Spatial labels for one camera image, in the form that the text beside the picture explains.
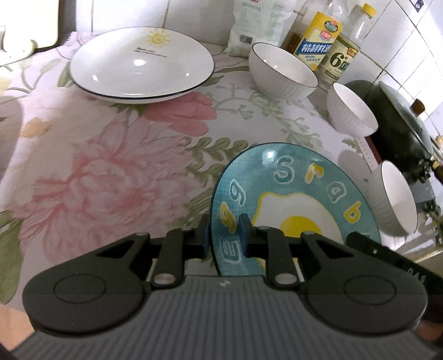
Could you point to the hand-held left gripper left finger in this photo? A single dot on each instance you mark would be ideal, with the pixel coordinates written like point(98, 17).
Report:
point(206, 239)

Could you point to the dark green pot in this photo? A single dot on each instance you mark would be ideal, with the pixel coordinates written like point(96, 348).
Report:
point(384, 117)

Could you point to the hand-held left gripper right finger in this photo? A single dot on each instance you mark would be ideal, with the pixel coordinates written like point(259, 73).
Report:
point(245, 239)

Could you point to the black induction cooker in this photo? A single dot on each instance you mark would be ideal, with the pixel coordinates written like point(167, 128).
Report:
point(376, 152)

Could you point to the white cutting board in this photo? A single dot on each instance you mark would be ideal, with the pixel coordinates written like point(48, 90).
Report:
point(27, 17)

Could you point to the yellow label bottle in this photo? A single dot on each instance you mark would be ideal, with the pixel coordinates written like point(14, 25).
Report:
point(318, 38)

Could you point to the translucent white bag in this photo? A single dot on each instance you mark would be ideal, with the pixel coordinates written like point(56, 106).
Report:
point(280, 20)

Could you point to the blue egg print plate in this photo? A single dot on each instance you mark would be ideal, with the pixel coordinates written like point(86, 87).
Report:
point(294, 187)

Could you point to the yellow cap vinegar bottle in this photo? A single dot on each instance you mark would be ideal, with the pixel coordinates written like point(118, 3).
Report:
point(341, 59)

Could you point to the glass pot lid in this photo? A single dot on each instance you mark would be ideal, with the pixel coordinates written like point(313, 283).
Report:
point(405, 110)

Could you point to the floral tablecloth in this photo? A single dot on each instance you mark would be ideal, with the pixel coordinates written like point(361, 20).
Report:
point(103, 155)

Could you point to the white ribbed bowl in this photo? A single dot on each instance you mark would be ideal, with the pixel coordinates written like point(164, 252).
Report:
point(391, 200)
point(349, 110)
point(282, 69)

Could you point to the white salt bag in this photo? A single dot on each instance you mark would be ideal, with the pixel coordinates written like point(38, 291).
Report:
point(245, 27)

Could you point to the white sun print plate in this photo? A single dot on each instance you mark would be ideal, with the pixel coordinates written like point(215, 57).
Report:
point(138, 65)

